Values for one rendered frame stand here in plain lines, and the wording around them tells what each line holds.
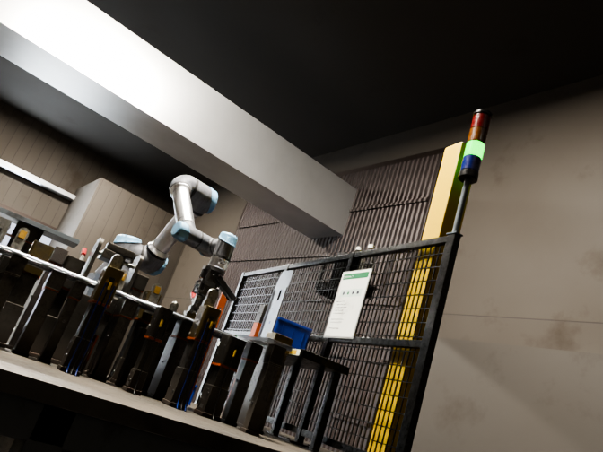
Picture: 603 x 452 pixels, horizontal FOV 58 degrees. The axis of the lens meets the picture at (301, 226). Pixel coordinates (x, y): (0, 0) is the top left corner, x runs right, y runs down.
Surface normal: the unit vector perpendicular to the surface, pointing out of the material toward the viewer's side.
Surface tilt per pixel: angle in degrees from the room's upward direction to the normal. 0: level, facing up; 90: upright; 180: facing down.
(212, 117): 90
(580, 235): 90
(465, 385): 90
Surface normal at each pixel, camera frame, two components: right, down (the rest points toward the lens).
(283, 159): 0.61, -0.08
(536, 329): -0.73, -0.44
